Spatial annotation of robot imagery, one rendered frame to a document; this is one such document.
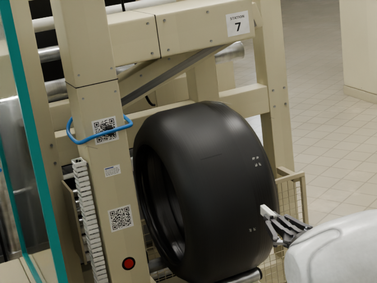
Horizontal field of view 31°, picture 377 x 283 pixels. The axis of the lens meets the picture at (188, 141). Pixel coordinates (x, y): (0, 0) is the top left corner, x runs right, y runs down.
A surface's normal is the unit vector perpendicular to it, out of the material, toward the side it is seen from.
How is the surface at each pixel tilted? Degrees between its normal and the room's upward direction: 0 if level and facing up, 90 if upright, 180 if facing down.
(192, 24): 90
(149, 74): 90
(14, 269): 0
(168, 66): 90
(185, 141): 36
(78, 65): 90
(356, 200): 0
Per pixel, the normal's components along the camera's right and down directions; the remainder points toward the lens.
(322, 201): -0.13, -0.94
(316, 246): -0.41, -0.67
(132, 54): 0.41, 0.23
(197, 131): 0.09, -0.70
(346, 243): -0.07, -0.57
